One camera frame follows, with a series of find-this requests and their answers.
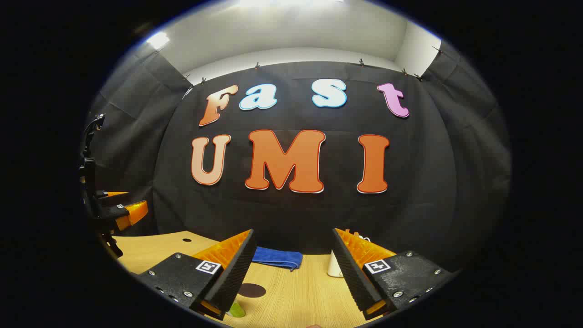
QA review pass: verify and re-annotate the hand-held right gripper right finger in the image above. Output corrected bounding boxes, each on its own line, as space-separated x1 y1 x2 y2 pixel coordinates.
331 228 458 321

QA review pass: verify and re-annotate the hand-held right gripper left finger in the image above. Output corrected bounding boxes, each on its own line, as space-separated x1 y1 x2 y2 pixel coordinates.
137 229 257 321

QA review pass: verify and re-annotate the blue folded towel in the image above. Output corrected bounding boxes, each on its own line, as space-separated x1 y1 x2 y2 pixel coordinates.
252 246 303 272

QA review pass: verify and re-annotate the black backdrop cloth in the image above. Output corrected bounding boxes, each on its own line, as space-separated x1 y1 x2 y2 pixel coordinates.
84 43 513 274

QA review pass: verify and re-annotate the white toaster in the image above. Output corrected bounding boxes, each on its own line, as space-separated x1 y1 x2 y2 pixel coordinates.
327 235 372 277

